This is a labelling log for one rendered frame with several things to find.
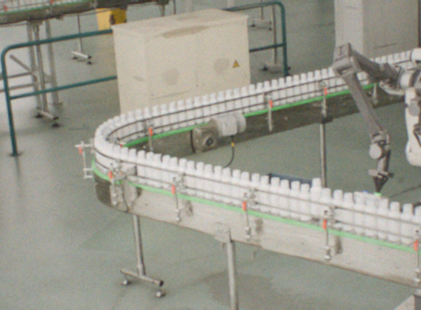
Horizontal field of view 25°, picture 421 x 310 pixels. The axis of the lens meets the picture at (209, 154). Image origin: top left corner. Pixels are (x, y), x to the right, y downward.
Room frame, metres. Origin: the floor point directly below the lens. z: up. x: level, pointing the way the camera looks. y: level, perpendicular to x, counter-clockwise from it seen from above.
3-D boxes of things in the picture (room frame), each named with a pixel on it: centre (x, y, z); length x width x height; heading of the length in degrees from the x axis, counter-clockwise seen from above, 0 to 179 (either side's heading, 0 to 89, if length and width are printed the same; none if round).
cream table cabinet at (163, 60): (8.75, 0.19, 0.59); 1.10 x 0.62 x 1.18; 121
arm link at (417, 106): (3.87, -0.90, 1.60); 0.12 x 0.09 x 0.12; 139
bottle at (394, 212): (3.83, -0.78, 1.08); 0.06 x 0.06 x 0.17
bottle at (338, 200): (4.03, -0.56, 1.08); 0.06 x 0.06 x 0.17
